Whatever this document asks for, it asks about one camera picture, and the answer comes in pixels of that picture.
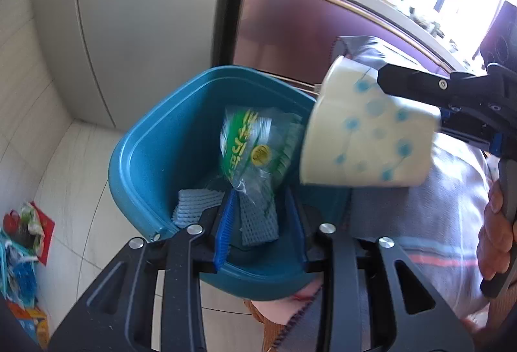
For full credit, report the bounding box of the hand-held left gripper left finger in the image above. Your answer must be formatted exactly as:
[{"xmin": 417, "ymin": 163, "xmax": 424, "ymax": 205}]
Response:
[{"xmin": 48, "ymin": 191, "xmax": 243, "ymax": 352}]

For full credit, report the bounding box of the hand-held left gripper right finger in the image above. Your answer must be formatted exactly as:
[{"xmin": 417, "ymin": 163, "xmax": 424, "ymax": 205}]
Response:
[{"xmin": 285, "ymin": 188, "xmax": 475, "ymax": 352}]

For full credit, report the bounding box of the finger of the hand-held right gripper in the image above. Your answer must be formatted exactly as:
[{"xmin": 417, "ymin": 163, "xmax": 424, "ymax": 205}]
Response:
[{"xmin": 377, "ymin": 62, "xmax": 506, "ymax": 109}]

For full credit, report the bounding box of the blue dotted paper cup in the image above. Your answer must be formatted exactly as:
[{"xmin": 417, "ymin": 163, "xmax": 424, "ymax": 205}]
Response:
[{"xmin": 299, "ymin": 55, "xmax": 443, "ymax": 188}]

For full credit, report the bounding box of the blue plastic bin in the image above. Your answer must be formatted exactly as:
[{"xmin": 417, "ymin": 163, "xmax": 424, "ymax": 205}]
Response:
[{"xmin": 108, "ymin": 66, "xmax": 352, "ymax": 302}]

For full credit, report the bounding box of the green printed plastic bag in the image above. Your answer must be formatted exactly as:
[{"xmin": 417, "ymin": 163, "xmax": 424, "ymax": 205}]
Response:
[{"xmin": 219, "ymin": 106, "xmax": 305, "ymax": 215}]

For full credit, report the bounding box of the person's right hand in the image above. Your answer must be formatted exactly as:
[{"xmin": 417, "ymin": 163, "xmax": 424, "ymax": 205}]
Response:
[{"xmin": 478, "ymin": 178, "xmax": 517, "ymax": 282}]

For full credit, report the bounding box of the pink cloth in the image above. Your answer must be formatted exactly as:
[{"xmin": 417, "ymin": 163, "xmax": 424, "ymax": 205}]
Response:
[{"xmin": 242, "ymin": 281, "xmax": 324, "ymax": 352}]

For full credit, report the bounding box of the grey checked cloth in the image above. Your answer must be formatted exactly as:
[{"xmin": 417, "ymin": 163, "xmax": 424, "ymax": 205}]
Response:
[{"xmin": 283, "ymin": 130, "xmax": 497, "ymax": 352}]

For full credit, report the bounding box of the purple kitchen counter cabinet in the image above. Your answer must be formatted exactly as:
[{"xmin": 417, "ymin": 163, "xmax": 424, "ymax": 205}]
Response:
[{"xmin": 232, "ymin": 0, "xmax": 485, "ymax": 94}]

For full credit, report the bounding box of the pile of colourful packaging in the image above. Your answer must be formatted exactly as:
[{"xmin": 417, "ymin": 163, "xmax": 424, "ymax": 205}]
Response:
[{"xmin": 0, "ymin": 201, "xmax": 55, "ymax": 348}]

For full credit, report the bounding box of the grey refrigerator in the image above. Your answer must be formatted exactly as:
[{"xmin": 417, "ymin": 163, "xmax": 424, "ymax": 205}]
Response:
[{"xmin": 30, "ymin": 0, "xmax": 243, "ymax": 130}]

